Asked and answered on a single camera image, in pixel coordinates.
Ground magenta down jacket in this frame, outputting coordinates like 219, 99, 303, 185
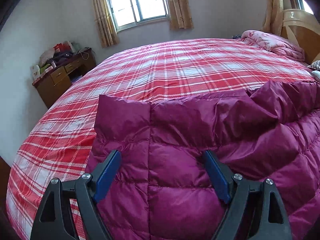
86, 81, 319, 239

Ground clutter pile on desk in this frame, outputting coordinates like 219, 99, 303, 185
30, 41, 81, 81

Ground wooden desk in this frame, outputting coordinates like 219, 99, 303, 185
33, 48, 97, 108

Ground left yellow curtain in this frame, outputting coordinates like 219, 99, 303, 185
92, 0, 119, 48

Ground red plaid bed sheet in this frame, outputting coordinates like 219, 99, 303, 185
6, 38, 312, 239

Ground far right yellow curtain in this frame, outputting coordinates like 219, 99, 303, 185
261, 0, 284, 36

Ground window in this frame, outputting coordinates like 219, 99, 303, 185
107, 0, 169, 32

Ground yellow curtain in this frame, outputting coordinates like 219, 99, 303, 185
261, 0, 284, 36
92, 0, 119, 48
167, 0, 194, 30

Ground wooden headboard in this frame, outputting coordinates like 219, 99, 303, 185
281, 9, 320, 64

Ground striped pillow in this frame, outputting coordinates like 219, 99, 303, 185
308, 60, 320, 71

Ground pink floral quilt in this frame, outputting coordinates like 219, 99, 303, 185
241, 30, 305, 62

